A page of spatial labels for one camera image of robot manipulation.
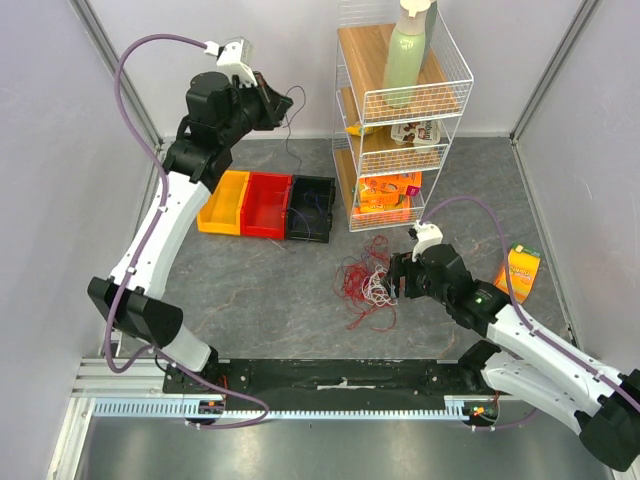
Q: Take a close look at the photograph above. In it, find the yellow plastic bin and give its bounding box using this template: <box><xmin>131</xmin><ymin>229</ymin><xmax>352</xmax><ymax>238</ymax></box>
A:
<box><xmin>197</xmin><ymin>170</ymin><xmax>250</xmax><ymax>236</ymax></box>

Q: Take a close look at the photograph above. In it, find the white wire shelf rack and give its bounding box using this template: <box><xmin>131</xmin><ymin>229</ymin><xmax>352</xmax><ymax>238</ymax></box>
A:
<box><xmin>332</xmin><ymin>1</ymin><xmax>474</xmax><ymax>232</ymax></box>

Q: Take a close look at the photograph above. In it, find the orange box in rack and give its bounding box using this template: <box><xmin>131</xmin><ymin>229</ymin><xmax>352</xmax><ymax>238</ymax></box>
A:
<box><xmin>358</xmin><ymin>172</ymin><xmax>422</xmax><ymax>210</ymax></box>

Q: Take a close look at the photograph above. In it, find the red cable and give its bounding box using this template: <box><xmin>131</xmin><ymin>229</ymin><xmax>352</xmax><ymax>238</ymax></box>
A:
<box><xmin>333</xmin><ymin>234</ymin><xmax>399</xmax><ymax>334</ymax></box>

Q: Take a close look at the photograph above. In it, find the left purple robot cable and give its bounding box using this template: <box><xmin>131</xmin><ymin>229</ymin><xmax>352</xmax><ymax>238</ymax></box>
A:
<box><xmin>103</xmin><ymin>34</ymin><xmax>221</xmax><ymax>375</ymax></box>

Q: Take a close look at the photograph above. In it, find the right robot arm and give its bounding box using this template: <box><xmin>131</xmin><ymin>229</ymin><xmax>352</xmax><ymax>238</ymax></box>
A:
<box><xmin>383</xmin><ymin>244</ymin><xmax>639</xmax><ymax>472</ymax></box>

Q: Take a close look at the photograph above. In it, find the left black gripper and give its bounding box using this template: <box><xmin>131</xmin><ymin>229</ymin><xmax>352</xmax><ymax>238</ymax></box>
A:
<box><xmin>219</xmin><ymin>71</ymin><xmax>294</xmax><ymax>146</ymax></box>

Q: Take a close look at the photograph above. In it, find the white chocolate snack pack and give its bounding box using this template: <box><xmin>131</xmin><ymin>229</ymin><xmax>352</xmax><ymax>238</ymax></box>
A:
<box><xmin>390</xmin><ymin>120</ymin><xmax>441</xmax><ymax>146</ymax></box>

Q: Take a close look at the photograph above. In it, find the orange snack box on table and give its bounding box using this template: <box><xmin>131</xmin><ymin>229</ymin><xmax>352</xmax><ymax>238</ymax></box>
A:
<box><xmin>494</xmin><ymin>243</ymin><xmax>541</xmax><ymax>304</ymax></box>

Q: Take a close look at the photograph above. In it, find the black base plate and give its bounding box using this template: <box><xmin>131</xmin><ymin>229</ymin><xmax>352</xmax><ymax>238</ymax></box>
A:
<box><xmin>162</xmin><ymin>357</ymin><xmax>506</xmax><ymax>401</ymax></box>

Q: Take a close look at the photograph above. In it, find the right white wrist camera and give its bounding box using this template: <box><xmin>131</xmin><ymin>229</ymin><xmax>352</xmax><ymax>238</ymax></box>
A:
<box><xmin>408</xmin><ymin>220</ymin><xmax>443</xmax><ymax>262</ymax></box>

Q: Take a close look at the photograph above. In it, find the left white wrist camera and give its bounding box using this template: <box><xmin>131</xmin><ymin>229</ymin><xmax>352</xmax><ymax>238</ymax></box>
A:
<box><xmin>204</xmin><ymin>37</ymin><xmax>257</xmax><ymax>86</ymax></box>

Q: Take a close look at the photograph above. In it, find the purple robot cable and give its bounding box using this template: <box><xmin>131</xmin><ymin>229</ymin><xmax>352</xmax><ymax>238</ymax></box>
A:
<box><xmin>103</xmin><ymin>34</ymin><xmax>221</xmax><ymax>375</ymax></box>
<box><xmin>419</xmin><ymin>195</ymin><xmax>640</xmax><ymax>401</ymax></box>

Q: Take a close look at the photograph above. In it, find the red plastic bin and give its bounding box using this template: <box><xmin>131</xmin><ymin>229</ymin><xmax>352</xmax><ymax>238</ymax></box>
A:
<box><xmin>240</xmin><ymin>172</ymin><xmax>293</xmax><ymax>240</ymax></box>

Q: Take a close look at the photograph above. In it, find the green bottle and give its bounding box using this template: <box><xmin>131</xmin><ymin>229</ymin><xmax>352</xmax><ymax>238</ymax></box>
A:
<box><xmin>383</xmin><ymin>0</ymin><xmax>438</xmax><ymax>108</ymax></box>

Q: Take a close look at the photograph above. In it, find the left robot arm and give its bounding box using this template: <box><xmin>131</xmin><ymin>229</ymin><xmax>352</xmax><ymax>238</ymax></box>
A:
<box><xmin>87</xmin><ymin>72</ymin><xmax>293</xmax><ymax>393</ymax></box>

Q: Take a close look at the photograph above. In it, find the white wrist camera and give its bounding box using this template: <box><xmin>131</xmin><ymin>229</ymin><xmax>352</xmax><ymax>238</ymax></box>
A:
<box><xmin>204</xmin><ymin>37</ymin><xmax>257</xmax><ymax>86</ymax></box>
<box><xmin>408</xmin><ymin>220</ymin><xmax>443</xmax><ymax>262</ymax></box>

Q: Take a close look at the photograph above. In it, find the white cable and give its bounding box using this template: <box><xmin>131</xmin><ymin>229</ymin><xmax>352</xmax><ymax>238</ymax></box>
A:
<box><xmin>360</xmin><ymin>264</ymin><xmax>401</xmax><ymax>309</ymax></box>

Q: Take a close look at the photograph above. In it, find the yellow snack bag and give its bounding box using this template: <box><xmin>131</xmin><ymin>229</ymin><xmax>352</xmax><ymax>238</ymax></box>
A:
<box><xmin>344</xmin><ymin>122</ymin><xmax>383</xmax><ymax>138</ymax></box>

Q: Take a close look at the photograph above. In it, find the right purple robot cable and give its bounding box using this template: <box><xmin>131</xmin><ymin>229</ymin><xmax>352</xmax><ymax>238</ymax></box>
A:
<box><xmin>419</xmin><ymin>195</ymin><xmax>640</xmax><ymax>401</ymax></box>

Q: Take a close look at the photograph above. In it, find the slotted cable duct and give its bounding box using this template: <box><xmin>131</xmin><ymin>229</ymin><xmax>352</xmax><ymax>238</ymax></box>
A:
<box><xmin>93</xmin><ymin>397</ymin><xmax>480</xmax><ymax>421</ymax></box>

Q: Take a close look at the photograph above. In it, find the black plastic bin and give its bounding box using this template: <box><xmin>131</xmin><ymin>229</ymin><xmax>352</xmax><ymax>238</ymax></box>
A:
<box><xmin>285</xmin><ymin>175</ymin><xmax>336</xmax><ymax>244</ymax></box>

